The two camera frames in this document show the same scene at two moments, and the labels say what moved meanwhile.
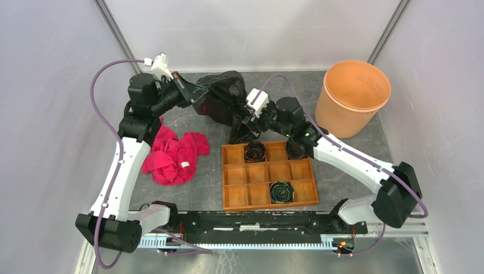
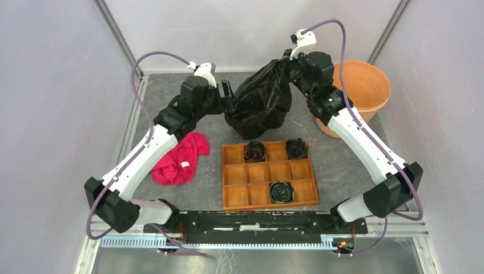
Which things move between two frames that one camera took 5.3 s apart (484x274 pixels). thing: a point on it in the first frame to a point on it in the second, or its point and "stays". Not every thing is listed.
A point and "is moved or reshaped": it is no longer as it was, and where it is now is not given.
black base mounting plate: x=263 y=227 stays
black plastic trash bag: x=226 y=101 is moved or reshaped
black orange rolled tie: x=255 y=151 stays
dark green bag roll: x=281 y=192 stays
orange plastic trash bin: x=352 y=92 stays
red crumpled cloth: x=173 y=160 stays
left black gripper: x=191 y=91 to x=228 y=103
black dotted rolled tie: x=295 y=150 stays
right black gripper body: x=267 y=120 to x=294 y=68
